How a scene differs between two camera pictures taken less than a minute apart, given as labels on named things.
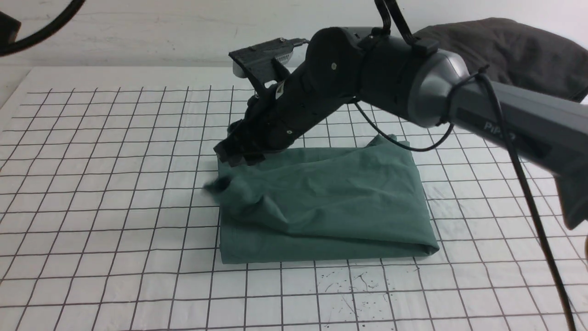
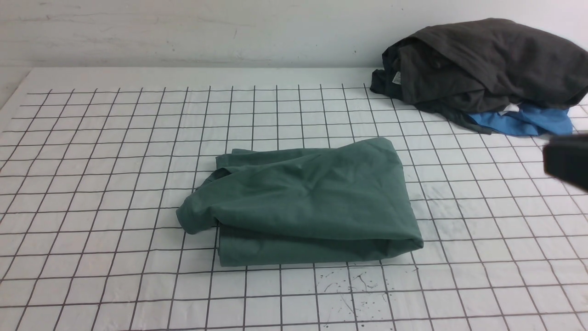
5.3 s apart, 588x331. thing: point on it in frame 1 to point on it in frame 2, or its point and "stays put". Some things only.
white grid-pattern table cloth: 106,224 stays put
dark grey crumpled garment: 519,54 stays put
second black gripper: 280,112 to 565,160
